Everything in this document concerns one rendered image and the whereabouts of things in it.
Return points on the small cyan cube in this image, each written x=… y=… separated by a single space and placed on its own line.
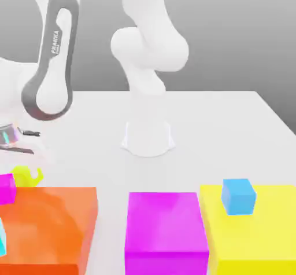
x=2 y=240

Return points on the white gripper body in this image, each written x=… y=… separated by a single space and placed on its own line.
x=18 y=155

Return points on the small magenta cube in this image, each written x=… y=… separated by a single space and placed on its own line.
x=6 y=188

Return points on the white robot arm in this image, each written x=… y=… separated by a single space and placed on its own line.
x=149 y=48

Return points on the large orange box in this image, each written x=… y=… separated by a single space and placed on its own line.
x=46 y=228

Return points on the large yellow box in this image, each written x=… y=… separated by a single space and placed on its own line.
x=254 y=240

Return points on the small yellow cube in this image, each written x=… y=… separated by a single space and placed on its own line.
x=21 y=176

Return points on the small blue cube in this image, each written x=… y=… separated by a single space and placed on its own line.
x=238 y=197

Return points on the large magenta box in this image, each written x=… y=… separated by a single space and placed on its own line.
x=165 y=228

